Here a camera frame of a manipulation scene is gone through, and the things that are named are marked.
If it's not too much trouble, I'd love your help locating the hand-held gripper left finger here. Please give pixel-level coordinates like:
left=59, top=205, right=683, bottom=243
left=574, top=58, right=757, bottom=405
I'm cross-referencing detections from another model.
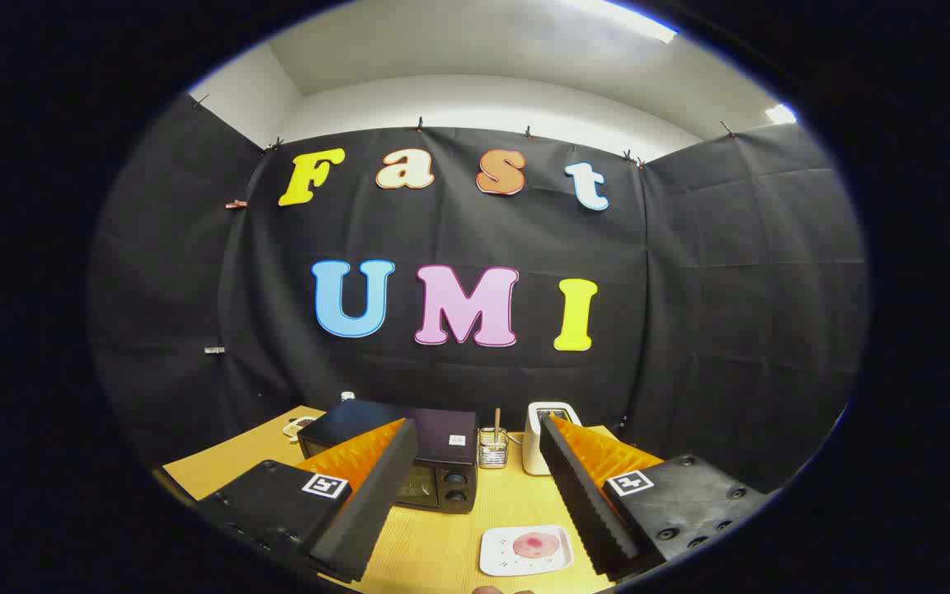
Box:
left=195, top=417, right=419, bottom=583

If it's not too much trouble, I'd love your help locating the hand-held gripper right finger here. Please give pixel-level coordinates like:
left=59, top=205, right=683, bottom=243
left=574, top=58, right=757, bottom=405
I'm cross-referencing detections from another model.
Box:
left=538, top=415, right=773, bottom=578

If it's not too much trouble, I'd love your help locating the pink round pastry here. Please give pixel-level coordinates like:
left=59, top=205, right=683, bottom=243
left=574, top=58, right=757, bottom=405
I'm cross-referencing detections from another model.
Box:
left=513, top=532, right=561, bottom=559

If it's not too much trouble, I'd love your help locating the black toaster oven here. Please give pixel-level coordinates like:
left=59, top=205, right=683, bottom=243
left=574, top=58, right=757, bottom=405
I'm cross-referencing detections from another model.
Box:
left=297, top=400, right=478, bottom=515

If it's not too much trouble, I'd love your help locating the white square plate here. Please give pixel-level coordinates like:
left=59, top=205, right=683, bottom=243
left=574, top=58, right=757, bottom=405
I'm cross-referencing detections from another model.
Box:
left=478, top=526, right=575, bottom=577

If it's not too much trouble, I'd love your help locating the white pop-up toaster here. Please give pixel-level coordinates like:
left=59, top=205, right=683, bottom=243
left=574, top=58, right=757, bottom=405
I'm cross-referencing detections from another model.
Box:
left=522, top=402, right=583, bottom=476

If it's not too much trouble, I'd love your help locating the wire mesh holder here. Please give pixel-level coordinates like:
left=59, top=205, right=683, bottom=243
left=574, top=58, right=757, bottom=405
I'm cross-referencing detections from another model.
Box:
left=477, top=429, right=510, bottom=469

